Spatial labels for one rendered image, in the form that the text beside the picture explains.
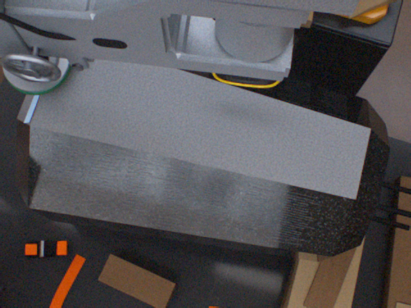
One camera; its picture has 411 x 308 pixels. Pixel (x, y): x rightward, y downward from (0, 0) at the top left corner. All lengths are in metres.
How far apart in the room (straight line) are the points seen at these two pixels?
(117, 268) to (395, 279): 1.16
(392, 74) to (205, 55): 1.59
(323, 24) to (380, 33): 0.19
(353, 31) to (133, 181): 0.90
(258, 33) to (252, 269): 1.43
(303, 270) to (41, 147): 1.12
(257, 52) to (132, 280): 1.31
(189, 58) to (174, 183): 0.52
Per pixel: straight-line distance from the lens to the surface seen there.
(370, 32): 2.01
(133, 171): 1.78
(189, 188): 1.76
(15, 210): 2.62
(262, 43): 1.26
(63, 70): 1.80
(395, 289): 2.49
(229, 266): 2.45
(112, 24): 1.27
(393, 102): 2.76
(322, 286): 2.28
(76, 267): 2.51
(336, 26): 2.00
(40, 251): 2.54
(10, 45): 1.49
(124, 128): 1.76
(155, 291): 2.34
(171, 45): 1.34
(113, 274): 2.36
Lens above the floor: 2.46
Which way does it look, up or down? 75 degrees down
